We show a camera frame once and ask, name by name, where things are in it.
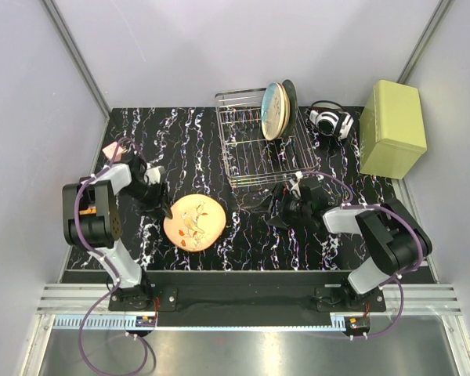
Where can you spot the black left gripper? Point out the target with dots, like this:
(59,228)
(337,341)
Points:
(159,198)

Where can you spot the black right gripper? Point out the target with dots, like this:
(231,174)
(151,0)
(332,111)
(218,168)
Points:
(282,219)

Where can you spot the yellow floral plate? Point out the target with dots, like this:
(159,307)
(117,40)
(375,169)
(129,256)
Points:
(197,222)

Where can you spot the cream plate with sprig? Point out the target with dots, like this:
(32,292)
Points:
(272,111)

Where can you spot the beige leaf pattern plate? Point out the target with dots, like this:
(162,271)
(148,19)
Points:
(286,110)

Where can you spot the blue glazed plate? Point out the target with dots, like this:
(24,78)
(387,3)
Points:
(293,100)

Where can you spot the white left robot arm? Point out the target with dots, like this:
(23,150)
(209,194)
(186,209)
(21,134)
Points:
(91,219)

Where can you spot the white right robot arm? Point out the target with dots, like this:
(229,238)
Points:
(395,241)

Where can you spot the pink cube power adapter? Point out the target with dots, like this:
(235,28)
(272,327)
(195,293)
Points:
(113,152)

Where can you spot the white black headphones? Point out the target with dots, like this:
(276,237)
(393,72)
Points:
(331,119)

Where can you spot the green rectangular box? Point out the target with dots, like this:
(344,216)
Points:
(392,131)

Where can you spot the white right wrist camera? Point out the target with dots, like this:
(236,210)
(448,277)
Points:
(293,184)

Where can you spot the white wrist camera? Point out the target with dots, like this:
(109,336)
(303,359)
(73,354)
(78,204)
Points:
(293,184)
(155,175)

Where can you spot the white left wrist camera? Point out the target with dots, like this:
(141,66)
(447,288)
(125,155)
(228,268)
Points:
(155,175)

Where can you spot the metal wire dish rack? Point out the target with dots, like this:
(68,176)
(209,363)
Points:
(248,158)

